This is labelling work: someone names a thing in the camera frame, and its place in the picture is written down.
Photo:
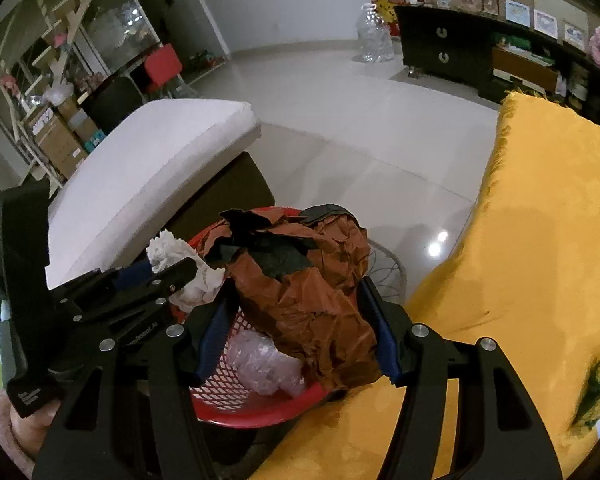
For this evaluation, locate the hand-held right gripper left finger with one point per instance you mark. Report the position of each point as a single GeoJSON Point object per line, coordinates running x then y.
{"type": "Point", "coordinates": [212, 345]}

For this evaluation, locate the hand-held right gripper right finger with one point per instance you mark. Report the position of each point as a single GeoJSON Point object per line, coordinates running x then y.
{"type": "Point", "coordinates": [380, 345]}

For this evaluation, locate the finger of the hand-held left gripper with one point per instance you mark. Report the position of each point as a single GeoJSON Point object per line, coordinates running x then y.
{"type": "Point", "coordinates": [130, 272]}
{"type": "Point", "coordinates": [180, 270]}

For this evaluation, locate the white tissue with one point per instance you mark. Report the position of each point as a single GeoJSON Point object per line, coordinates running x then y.
{"type": "Point", "coordinates": [167, 250]}

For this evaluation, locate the red plastic mesh basket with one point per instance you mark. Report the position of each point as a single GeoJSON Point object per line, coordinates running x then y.
{"type": "Point", "coordinates": [260, 412]}

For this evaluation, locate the brown paper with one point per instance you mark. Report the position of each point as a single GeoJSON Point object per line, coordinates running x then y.
{"type": "Point", "coordinates": [305, 300]}

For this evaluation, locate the person's left hand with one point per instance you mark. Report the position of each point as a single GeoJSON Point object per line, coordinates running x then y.
{"type": "Point", "coordinates": [35, 432]}

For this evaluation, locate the clear bubble wrap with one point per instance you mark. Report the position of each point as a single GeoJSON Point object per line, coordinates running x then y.
{"type": "Point", "coordinates": [260, 365]}

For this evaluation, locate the white cushioned sofa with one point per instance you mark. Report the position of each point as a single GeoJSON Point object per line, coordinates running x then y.
{"type": "Point", "coordinates": [155, 160]}

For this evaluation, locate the stack of cardboard boxes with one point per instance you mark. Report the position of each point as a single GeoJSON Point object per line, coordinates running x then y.
{"type": "Point", "coordinates": [60, 145]}

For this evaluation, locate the black chair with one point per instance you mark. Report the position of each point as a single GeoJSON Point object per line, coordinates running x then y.
{"type": "Point", "coordinates": [112, 105]}

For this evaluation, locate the yellow fluffy blanket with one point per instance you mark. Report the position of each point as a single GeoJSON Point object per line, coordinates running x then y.
{"type": "Point", "coordinates": [530, 260]}

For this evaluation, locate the red chair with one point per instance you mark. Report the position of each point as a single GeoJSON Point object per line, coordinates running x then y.
{"type": "Point", "coordinates": [162, 67]}

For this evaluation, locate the glass sliding door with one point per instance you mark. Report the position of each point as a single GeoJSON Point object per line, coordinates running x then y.
{"type": "Point", "coordinates": [125, 25]}

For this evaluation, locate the wooden stair shelf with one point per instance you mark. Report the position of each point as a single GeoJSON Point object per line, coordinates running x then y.
{"type": "Point", "coordinates": [72, 15]}

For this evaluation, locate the clear large water bottle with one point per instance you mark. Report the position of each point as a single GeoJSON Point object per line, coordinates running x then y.
{"type": "Point", "coordinates": [375, 35]}

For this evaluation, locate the black television cabinet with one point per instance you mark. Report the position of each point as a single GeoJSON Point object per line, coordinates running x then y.
{"type": "Point", "coordinates": [445, 45]}

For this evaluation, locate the brown wooden box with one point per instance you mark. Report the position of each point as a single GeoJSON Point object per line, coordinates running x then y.
{"type": "Point", "coordinates": [522, 70]}

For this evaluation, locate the green flat box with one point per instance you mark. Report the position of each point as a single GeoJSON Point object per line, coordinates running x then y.
{"type": "Point", "coordinates": [512, 43]}

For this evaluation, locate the small dark picture frame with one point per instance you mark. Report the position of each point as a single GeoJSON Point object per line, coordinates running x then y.
{"type": "Point", "coordinates": [490, 4]}

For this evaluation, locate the white picture frame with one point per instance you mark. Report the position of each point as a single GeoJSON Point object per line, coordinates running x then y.
{"type": "Point", "coordinates": [517, 12]}
{"type": "Point", "coordinates": [573, 36]}
{"type": "Point", "coordinates": [545, 23]}

